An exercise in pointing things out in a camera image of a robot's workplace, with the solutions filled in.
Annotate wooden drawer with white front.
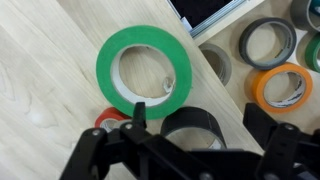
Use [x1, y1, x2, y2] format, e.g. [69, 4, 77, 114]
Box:
[166, 0, 320, 134]

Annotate orange tape roll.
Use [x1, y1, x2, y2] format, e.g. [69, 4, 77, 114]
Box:
[252, 62, 314, 114]

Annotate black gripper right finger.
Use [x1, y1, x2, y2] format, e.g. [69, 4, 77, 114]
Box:
[243, 102, 320, 180]

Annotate teal green tape roll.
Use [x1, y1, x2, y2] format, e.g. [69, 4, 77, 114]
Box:
[304, 32, 320, 74]

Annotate black tape roll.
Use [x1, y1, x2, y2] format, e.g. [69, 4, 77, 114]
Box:
[160, 106, 228, 151]

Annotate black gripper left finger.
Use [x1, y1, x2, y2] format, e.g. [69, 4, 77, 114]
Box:
[59, 101, 188, 180]

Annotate green masking tape roll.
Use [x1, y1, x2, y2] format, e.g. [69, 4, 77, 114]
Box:
[95, 24, 193, 121]

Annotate light grey tape roll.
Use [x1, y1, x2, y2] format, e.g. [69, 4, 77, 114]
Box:
[199, 42, 233, 87]

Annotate dark grey tape roll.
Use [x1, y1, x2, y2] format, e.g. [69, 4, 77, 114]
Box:
[238, 17, 298, 71]

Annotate small red tape roll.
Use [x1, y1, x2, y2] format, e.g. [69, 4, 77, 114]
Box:
[94, 106, 133, 133]

